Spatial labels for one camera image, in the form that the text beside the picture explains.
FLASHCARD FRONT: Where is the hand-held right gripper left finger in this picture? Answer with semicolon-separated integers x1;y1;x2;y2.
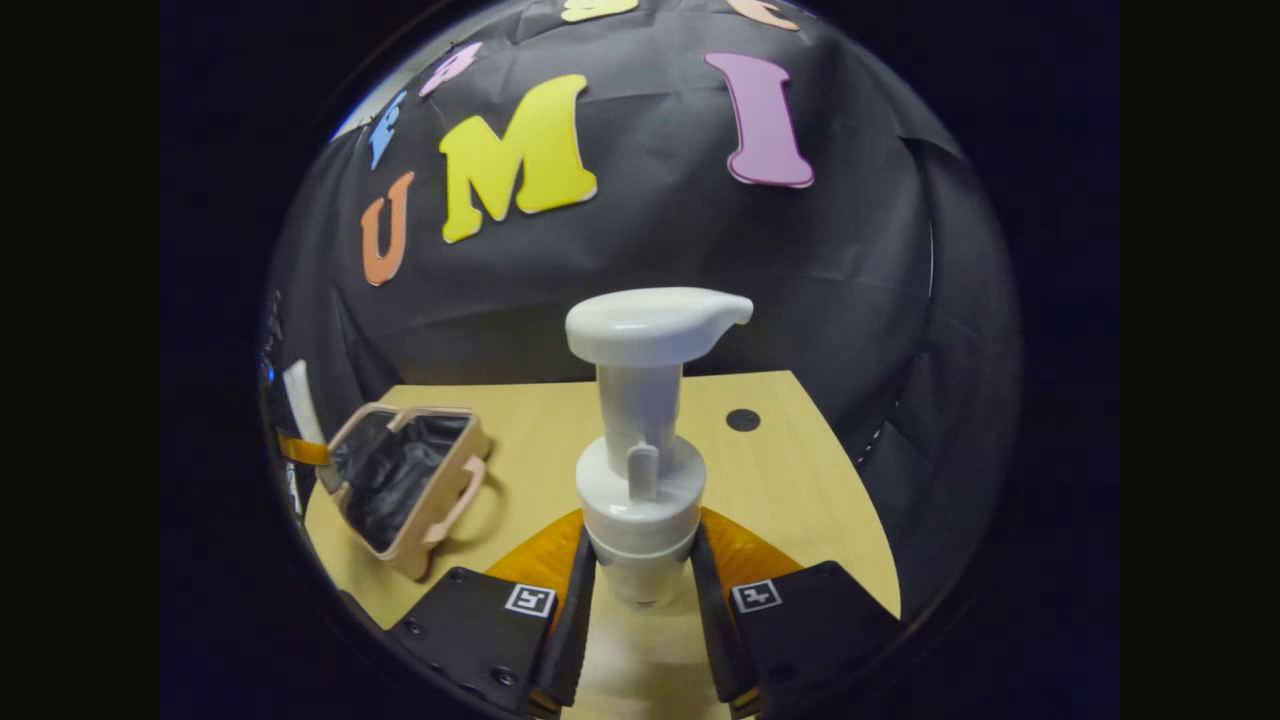
385;508;599;719

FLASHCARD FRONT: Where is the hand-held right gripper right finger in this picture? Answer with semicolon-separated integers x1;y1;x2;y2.
688;506;903;719

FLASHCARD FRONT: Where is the white cream tube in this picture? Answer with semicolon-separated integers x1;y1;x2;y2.
283;360;327;446

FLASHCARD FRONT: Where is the pink suitcase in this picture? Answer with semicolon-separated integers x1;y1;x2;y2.
325;403;493;583

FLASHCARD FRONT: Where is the white pump bottle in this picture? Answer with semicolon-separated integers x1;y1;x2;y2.
565;287;755;609

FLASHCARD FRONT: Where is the black backdrop cloth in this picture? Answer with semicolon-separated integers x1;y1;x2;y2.
262;0;1023;621

